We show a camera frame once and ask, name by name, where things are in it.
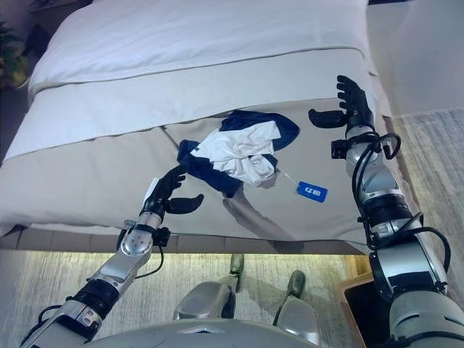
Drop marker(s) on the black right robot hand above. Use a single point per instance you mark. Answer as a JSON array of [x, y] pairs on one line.
[[357, 105]]

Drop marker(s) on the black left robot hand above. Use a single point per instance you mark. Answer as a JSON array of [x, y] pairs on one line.
[[159, 192]]

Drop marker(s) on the blue shirt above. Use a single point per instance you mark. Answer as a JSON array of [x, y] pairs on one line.
[[210, 174]]

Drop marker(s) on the blue paper tag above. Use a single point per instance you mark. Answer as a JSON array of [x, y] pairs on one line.
[[313, 190]]

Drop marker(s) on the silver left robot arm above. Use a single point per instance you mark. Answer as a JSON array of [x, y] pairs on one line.
[[119, 268]]

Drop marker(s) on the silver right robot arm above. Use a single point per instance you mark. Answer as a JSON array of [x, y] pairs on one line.
[[409, 261]]

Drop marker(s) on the grey bed base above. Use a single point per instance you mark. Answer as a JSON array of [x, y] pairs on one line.
[[90, 241]]

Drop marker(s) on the brown wicker basket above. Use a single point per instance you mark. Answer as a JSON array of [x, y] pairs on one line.
[[342, 290]]

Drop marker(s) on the cream blanket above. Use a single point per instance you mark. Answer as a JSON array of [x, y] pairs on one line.
[[108, 105]]

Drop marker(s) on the grey left robot leg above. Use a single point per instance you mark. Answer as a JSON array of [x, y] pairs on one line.
[[203, 301]]

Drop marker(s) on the grey robot leg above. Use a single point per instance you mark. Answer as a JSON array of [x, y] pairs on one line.
[[297, 319], [203, 301]]

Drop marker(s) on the grey robot torso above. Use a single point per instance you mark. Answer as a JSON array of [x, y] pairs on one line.
[[203, 339]]

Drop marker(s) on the white duvet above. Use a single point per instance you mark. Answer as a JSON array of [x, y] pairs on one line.
[[181, 32]]

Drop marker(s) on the grey right robot leg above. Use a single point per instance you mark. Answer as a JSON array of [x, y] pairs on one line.
[[297, 319]]

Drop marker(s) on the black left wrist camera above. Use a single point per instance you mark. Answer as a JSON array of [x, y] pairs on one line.
[[163, 237]]

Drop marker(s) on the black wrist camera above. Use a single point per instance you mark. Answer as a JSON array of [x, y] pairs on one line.
[[163, 237], [339, 149]]

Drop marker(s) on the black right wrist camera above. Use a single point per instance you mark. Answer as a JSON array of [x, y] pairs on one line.
[[339, 149]]

